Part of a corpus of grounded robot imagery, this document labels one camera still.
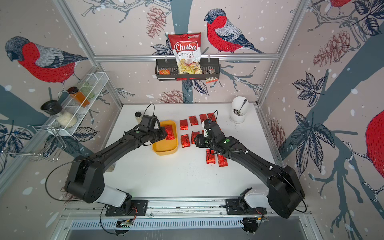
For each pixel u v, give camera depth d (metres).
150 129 0.70
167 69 0.95
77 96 0.71
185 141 0.97
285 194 0.41
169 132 0.91
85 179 0.43
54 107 0.60
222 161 0.90
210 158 0.90
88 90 0.76
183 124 1.07
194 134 1.00
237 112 1.09
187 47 0.81
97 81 0.92
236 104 1.04
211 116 1.12
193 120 1.08
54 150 0.70
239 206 0.66
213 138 0.61
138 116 1.03
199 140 0.71
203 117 1.11
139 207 0.73
